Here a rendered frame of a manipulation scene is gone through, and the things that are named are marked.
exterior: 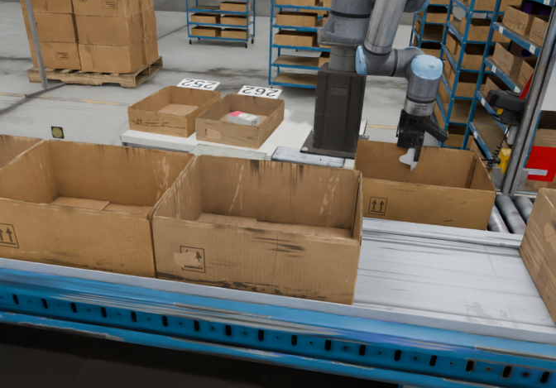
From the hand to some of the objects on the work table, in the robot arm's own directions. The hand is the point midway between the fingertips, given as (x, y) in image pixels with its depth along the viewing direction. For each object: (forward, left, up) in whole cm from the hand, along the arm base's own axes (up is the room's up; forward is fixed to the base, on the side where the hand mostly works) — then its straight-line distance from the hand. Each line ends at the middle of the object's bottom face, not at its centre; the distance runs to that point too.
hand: (413, 165), depth 159 cm
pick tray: (-56, -96, -16) cm, 112 cm away
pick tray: (-49, -65, -14) cm, 82 cm away
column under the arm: (-37, -23, -12) cm, 45 cm away
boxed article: (-56, -65, -14) cm, 87 cm away
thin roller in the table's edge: (-20, -35, -14) cm, 43 cm away
